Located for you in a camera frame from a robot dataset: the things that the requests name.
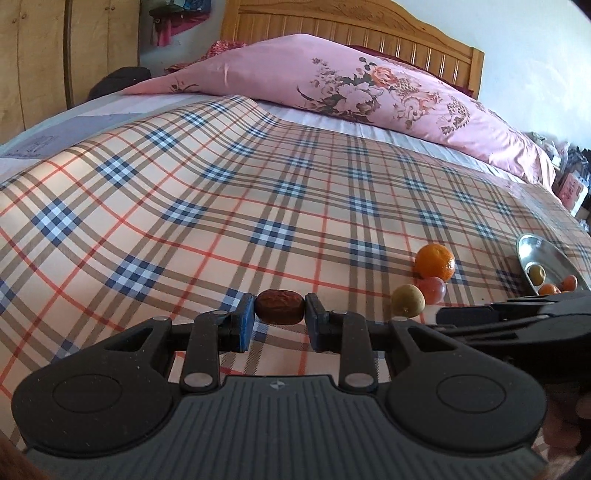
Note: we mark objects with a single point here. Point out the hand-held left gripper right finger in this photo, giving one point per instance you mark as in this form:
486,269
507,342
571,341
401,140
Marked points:
312,323

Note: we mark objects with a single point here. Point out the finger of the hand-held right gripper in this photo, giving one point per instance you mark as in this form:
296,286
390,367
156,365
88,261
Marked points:
471,315

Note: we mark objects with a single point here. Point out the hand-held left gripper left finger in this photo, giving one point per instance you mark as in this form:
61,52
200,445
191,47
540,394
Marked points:
247,323

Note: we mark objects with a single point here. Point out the red date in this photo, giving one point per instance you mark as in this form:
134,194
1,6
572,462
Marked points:
280,310

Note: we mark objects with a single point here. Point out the silver metal plate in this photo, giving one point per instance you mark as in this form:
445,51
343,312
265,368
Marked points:
542,251

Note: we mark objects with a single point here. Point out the person's right hand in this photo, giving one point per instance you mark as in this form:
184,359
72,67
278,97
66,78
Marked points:
568,424

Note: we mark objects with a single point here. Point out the small yellow-green round fruit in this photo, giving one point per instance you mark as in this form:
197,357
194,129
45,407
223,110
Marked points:
537,274
408,301

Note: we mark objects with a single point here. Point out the large mandarin orange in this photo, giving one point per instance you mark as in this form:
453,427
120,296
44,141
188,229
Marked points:
434,262

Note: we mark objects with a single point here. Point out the plaid bed cover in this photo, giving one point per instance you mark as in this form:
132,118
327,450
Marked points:
231,207

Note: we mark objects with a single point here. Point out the pink package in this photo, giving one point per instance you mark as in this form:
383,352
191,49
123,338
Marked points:
571,188

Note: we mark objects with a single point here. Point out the plastic bags pile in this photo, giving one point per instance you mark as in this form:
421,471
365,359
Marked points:
549,143

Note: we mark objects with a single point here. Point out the grey striped bed sheet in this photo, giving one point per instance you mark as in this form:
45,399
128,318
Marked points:
323,122

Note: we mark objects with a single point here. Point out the pink floral quilt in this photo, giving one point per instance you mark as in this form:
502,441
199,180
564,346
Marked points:
277,74

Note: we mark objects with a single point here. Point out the black bag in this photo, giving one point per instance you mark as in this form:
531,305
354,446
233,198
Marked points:
120,81

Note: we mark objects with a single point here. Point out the red patterned cloth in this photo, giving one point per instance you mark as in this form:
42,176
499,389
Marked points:
217,50

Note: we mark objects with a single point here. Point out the wooden headboard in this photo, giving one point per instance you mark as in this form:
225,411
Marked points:
323,21

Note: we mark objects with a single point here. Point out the hanging clothes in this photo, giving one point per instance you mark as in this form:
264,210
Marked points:
175,21

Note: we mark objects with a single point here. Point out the wooden wardrobe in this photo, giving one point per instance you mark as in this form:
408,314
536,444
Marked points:
46,55

